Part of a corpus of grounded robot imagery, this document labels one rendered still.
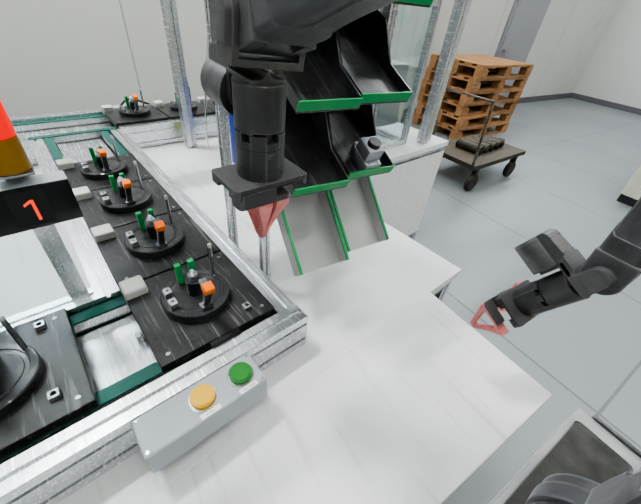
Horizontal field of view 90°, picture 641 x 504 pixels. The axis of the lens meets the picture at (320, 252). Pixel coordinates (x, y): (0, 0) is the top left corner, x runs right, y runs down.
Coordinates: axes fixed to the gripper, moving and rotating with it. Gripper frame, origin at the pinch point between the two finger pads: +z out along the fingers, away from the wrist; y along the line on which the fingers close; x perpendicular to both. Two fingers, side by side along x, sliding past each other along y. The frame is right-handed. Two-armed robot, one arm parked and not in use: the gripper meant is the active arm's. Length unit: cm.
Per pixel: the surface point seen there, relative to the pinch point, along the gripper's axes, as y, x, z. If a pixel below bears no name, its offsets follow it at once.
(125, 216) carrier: 9, -58, 29
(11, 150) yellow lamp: 23.2, -28.7, -4.8
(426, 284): -54, 5, 38
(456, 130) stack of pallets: -455, -197, 117
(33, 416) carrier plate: 34.8, -8.5, 26.9
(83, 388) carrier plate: 28.2, -9.0, 27.0
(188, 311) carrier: 8.7, -13.4, 25.3
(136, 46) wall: -85, -368, 41
